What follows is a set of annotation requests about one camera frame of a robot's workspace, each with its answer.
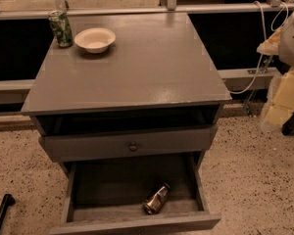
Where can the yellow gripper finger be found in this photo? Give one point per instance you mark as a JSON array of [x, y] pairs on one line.
[[270, 46], [279, 107]]

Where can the orange soda can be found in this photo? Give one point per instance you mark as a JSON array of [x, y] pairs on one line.
[[154, 204]]

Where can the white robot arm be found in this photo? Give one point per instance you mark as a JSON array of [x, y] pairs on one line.
[[286, 43]]

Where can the grey upper drawer with knob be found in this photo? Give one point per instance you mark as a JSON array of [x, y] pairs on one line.
[[84, 147]]

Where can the grey open middle drawer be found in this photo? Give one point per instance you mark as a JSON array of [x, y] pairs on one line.
[[106, 197]]

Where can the green soda can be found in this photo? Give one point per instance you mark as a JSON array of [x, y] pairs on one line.
[[61, 28]]

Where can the grey wooden cabinet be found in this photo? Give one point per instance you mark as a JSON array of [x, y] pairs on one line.
[[124, 120]]

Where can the white paper bowl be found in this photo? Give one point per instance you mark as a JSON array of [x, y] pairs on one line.
[[95, 40]]

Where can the black bar on floor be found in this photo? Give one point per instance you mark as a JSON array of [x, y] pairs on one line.
[[7, 201]]

